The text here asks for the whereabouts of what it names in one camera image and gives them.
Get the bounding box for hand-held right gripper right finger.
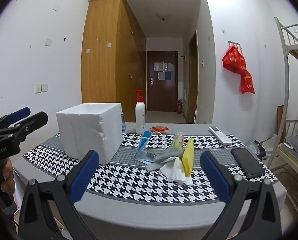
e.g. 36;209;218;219
200;151;283;240

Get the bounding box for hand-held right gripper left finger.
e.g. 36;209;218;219
18;150;101;240

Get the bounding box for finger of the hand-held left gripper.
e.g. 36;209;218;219
0;112;49;145
0;107;31;131

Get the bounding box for yellow sponge cloth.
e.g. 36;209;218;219
181;137;194;175

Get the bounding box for white paper tissues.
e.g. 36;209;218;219
160;156;193;186

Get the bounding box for white foam box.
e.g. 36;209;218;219
56;102;123;165

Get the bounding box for green pink tissue packet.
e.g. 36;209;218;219
171;132;186;149

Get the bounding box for grey sock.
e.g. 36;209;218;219
146;146;186;172

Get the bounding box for person's left hand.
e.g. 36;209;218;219
0;158;16;202

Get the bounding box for black smartphone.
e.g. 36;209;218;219
230;148;265;178

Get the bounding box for white remote control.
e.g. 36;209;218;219
208;126;233;146

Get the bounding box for houndstooth table runner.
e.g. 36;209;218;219
23;131;275;203

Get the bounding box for clear plastic bag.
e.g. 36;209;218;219
262;134;279;160

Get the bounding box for blue spray bottle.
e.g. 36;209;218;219
119;105;126;133

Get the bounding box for white red pump lotion bottle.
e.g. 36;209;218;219
133;90;146;135

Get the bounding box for brown wooden boards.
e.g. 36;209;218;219
276;105;285;143

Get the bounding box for grey pillow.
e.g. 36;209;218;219
286;135;298;153

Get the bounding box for wooden wardrobe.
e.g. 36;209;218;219
81;0;147;122

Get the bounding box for red shopping bag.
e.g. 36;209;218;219
222;45;246;73
240;69;255;94

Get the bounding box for dark brown door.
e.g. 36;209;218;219
146;51;179;112

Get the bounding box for grey door notice sheet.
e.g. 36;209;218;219
154;61;174;72

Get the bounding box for white metal bunk bed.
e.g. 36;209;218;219
274;17;298;205

